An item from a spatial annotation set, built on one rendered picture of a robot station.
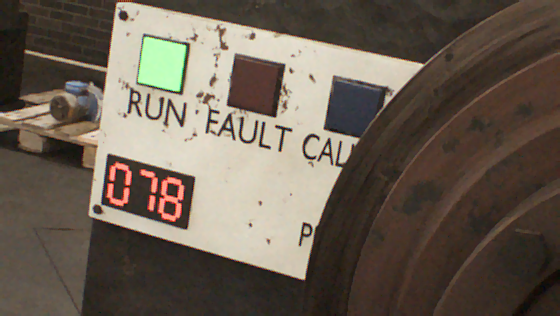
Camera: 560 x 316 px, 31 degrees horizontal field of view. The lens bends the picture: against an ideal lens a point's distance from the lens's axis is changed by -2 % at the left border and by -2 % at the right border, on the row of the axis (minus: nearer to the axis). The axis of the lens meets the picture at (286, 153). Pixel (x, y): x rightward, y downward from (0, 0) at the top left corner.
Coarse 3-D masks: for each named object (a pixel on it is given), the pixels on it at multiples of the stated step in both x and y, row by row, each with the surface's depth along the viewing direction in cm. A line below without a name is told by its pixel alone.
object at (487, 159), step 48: (480, 96) 57; (528, 96) 56; (432, 144) 59; (480, 144) 58; (528, 144) 55; (432, 192) 59; (480, 192) 56; (528, 192) 55; (384, 240) 61; (432, 240) 58; (480, 240) 57; (384, 288) 61; (432, 288) 58
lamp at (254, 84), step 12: (240, 60) 78; (240, 72) 78; (252, 72) 78; (264, 72) 78; (276, 72) 77; (240, 84) 78; (252, 84) 78; (264, 84) 78; (276, 84) 77; (240, 96) 79; (252, 96) 78; (264, 96) 78; (252, 108) 78; (264, 108) 78
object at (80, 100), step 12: (72, 84) 516; (84, 84) 520; (60, 96) 508; (72, 96) 512; (84, 96) 520; (96, 96) 519; (60, 108) 509; (72, 108) 508; (84, 108) 520; (96, 108) 530; (60, 120) 510; (96, 120) 517
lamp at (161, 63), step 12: (144, 48) 81; (156, 48) 80; (168, 48) 80; (180, 48) 80; (144, 60) 81; (156, 60) 81; (168, 60) 80; (180, 60) 80; (144, 72) 81; (156, 72) 81; (168, 72) 80; (180, 72) 80; (156, 84) 81; (168, 84) 81
